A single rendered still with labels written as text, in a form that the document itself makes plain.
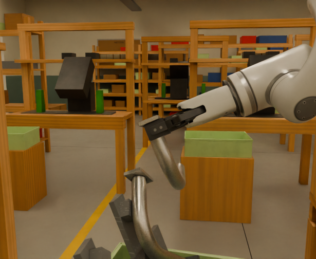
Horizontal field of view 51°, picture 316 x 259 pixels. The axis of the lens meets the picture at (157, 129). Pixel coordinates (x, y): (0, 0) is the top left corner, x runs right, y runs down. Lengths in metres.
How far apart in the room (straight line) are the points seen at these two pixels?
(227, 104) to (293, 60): 0.14
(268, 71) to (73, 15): 11.37
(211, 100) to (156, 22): 10.59
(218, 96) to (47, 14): 11.74
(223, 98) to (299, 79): 0.13
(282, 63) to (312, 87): 0.09
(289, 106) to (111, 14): 11.01
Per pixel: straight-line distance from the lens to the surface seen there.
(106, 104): 10.80
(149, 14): 11.22
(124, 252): 0.89
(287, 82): 0.58
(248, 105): 0.61
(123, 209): 0.66
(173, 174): 0.64
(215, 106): 0.59
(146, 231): 0.64
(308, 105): 0.57
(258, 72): 0.62
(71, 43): 11.82
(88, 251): 0.51
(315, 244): 1.59
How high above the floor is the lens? 1.39
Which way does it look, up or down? 10 degrees down
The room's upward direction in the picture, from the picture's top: straight up
